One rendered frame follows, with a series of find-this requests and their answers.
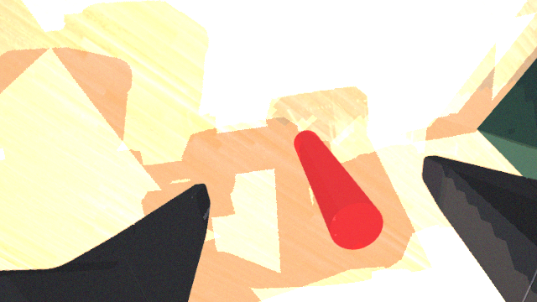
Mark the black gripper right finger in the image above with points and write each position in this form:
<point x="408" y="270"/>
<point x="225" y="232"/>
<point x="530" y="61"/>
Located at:
<point x="495" y="215"/>

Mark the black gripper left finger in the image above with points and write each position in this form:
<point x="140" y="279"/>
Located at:
<point x="153" y="260"/>

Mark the red peg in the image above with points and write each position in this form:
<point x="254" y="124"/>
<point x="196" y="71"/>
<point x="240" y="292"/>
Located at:
<point x="350" y="216"/>

